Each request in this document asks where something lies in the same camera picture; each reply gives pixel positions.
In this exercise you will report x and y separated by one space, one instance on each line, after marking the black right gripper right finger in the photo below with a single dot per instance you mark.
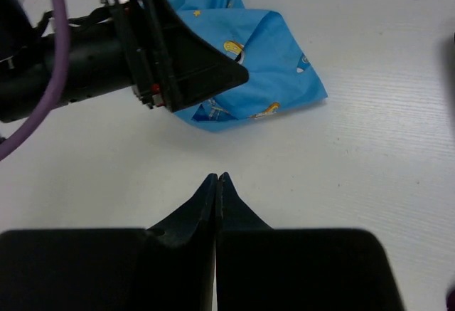
262 268

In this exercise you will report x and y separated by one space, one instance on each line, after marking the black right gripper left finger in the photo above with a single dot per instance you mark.
168 266

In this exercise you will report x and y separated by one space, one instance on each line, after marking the blue space print cloth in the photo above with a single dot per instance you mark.
281 76

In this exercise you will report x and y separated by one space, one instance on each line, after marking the purple metal spoon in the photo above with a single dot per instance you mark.
450 299

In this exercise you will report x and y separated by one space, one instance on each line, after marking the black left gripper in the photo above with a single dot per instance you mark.
144 44

